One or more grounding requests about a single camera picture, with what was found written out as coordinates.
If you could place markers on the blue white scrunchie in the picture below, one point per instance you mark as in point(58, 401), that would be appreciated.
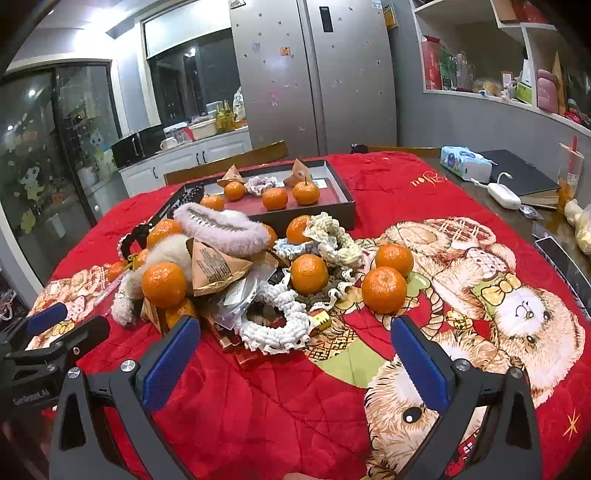
point(288, 250)

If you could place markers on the glass sliding door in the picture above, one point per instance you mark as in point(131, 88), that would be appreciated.
point(41, 161)

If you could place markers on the small black object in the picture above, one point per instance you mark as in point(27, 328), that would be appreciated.
point(358, 148)

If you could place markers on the pink pouch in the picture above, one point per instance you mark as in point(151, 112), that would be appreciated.
point(547, 91)

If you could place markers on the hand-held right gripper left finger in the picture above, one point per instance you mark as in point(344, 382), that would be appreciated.
point(171, 364)

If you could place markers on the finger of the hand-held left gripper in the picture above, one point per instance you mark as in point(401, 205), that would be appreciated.
point(74, 337)
point(46, 318)

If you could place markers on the white kitchen cabinet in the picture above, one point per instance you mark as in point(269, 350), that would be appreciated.
point(184, 159)

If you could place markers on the red gold tube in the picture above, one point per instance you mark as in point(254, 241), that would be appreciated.
point(231, 344)

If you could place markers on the white crochet scrunchie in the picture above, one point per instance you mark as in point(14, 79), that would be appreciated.
point(277, 332)

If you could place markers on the pink crochet scrunchie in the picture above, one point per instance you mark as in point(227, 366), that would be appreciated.
point(258, 184)

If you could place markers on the silver refrigerator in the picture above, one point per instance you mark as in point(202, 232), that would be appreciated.
point(314, 83)

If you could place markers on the bubble tea cup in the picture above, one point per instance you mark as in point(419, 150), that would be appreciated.
point(569, 175)

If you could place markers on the red printed blanket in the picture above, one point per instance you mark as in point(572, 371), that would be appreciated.
point(277, 415)

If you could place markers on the yellow glass bottle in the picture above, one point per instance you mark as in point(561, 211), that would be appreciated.
point(229, 115)
point(220, 116)

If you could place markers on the blue tissue pack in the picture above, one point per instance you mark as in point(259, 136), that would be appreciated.
point(464, 161)

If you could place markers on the dark shallow gift box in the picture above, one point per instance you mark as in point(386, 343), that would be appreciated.
point(330, 196)

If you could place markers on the white power adapter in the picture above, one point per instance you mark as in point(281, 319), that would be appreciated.
point(504, 194)

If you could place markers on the black pearl scrunchie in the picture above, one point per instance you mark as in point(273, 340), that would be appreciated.
point(134, 235)

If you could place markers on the green box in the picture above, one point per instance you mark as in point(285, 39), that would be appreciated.
point(524, 92)

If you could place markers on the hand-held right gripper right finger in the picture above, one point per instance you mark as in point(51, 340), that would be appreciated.
point(420, 364)

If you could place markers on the cream crochet scrunchie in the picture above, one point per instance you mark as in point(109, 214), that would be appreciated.
point(334, 240)

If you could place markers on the clear bag with round disc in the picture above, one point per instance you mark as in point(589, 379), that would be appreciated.
point(235, 297)

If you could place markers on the wooden chair back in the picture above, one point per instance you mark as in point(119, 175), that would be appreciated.
point(221, 164)

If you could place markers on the brown caterpillar toy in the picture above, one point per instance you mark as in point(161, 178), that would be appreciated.
point(191, 194)

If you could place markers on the clear plastic bag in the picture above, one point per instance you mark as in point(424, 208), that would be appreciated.
point(238, 100)

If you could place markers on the white plastic bag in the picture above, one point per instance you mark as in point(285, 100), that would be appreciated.
point(581, 224)

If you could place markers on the orange tangerine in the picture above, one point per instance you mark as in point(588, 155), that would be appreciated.
point(309, 274)
point(116, 271)
point(394, 260)
point(306, 193)
point(234, 190)
point(298, 229)
point(212, 202)
point(271, 234)
point(275, 198)
point(165, 284)
point(384, 290)
point(141, 258)
point(181, 314)
point(164, 233)

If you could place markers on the black laptop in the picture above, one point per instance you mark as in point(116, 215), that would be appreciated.
point(521, 170)

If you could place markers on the beige fluffy hair clip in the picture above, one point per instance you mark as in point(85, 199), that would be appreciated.
point(161, 256)

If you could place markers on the white cup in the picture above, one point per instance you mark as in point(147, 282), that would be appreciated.
point(168, 143)

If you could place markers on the white plastic basin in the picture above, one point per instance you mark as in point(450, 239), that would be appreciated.
point(204, 129)

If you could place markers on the clear glass cup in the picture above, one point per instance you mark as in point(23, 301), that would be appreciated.
point(463, 71)

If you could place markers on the brown triangular snack packet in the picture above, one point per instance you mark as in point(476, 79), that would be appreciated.
point(217, 270)
point(152, 316)
point(229, 175)
point(298, 170)

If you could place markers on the red box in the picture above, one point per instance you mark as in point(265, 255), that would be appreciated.
point(432, 64)

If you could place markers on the wooden chair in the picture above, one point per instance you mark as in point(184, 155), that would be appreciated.
point(221, 164)
point(406, 151)

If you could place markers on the white wall shelf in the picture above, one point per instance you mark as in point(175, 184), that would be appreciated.
point(485, 99)

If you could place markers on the black microwave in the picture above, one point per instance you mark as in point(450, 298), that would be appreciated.
point(134, 145)

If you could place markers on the dark window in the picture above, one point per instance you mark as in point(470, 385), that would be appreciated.
point(194, 78)

